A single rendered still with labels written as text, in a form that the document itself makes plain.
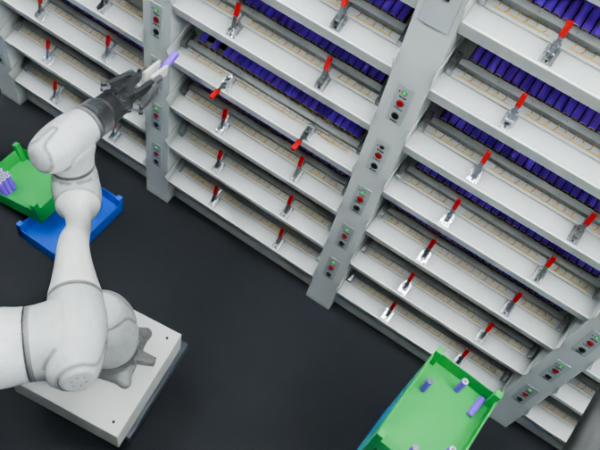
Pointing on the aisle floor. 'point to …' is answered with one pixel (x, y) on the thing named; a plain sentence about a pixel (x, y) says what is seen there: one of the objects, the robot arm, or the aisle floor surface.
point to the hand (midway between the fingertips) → (154, 73)
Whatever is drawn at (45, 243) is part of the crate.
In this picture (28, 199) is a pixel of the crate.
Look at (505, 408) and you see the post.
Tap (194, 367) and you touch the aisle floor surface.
